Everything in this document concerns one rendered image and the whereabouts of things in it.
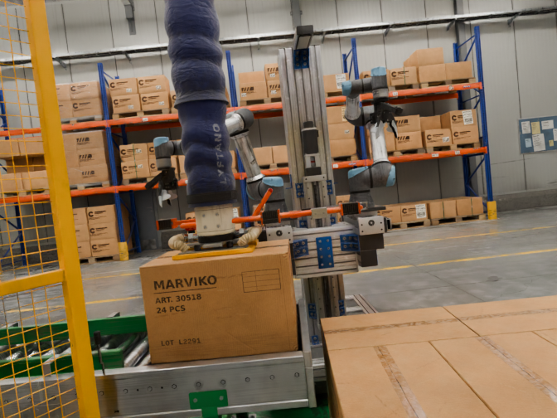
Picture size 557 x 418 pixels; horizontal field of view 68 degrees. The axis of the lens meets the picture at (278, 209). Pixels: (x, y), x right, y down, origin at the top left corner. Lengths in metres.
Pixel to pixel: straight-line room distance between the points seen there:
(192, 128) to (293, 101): 0.93
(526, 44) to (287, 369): 11.74
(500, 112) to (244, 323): 10.81
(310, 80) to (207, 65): 0.93
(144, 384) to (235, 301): 0.44
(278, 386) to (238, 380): 0.15
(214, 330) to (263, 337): 0.20
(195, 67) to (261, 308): 1.02
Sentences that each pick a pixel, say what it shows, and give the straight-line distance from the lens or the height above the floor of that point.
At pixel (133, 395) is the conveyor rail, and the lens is 1.73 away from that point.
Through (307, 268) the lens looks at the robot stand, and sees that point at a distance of 2.34.
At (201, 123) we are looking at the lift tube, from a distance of 1.78.
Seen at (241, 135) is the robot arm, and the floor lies 1.52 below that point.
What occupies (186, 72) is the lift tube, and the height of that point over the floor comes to 1.72.
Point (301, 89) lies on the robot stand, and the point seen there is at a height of 1.78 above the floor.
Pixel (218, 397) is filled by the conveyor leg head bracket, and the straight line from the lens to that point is 1.65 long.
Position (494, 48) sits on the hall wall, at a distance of 12.27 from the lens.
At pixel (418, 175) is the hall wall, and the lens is 10.97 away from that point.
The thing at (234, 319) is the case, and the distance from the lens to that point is 1.70.
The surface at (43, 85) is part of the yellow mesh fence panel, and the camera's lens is 1.60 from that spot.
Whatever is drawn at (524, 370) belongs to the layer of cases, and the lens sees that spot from 1.60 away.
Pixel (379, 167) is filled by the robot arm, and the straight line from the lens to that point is 2.40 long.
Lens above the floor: 1.21
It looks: 3 degrees down
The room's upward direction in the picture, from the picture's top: 6 degrees counter-clockwise
